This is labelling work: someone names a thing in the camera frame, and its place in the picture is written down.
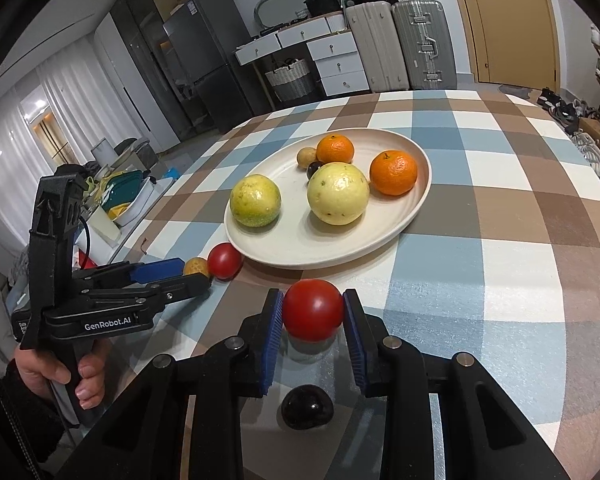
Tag green white bag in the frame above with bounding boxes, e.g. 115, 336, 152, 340
102, 170, 148, 226

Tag dark glass cabinet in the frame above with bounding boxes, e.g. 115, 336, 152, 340
110, 0, 206, 141

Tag yellow guava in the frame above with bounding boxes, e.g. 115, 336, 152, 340
307, 162, 370, 226

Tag green guava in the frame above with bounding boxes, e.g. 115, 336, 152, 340
229, 174, 282, 229

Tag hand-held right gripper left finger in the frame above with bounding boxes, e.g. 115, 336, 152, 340
60, 287, 286, 480

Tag cream round plate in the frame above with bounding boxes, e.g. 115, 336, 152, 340
223, 128, 432, 268

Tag white curtain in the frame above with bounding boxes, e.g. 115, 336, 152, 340
0, 57, 110, 271

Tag black storage box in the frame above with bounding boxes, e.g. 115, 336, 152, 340
302, 0, 343, 18

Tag silver suitcase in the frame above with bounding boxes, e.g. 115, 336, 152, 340
391, 0, 458, 91

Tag person's left hand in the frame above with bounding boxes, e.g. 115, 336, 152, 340
15, 337, 106, 411

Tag white dressing table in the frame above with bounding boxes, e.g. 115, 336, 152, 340
234, 12, 348, 66

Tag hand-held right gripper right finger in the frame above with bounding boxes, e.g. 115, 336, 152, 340
342, 287, 573, 480

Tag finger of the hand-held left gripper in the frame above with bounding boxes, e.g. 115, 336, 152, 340
72, 258, 186, 291
77, 274, 213, 311

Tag white woven basket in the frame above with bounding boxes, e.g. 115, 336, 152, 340
265, 57, 316, 103

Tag grey refrigerator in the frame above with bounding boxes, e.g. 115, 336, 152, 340
162, 0, 253, 133

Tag beige suitcase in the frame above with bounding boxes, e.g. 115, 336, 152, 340
344, 1, 411, 93

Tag oval mirror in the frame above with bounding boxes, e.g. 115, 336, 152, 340
253, 0, 313, 28

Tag pile of sneakers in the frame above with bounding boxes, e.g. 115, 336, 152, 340
536, 87, 600, 177

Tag white drawer unit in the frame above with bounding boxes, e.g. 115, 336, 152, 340
306, 32, 371, 98

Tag wooden door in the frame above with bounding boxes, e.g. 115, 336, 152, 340
442, 0, 561, 86

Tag orange mandarin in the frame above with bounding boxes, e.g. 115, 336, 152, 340
315, 134, 355, 165
369, 150, 418, 196

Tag red tomato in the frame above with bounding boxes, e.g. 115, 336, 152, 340
207, 243, 244, 281
282, 278, 345, 342

